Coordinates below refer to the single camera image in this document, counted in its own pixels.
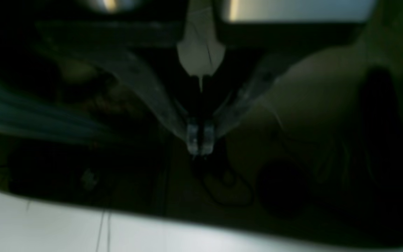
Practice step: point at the aluminium frame rail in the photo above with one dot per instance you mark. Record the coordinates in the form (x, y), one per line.
(25, 117)

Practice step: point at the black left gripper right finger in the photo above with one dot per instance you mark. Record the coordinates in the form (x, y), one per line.
(262, 40)

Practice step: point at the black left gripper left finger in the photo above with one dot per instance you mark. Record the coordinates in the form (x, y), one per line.
(135, 41)

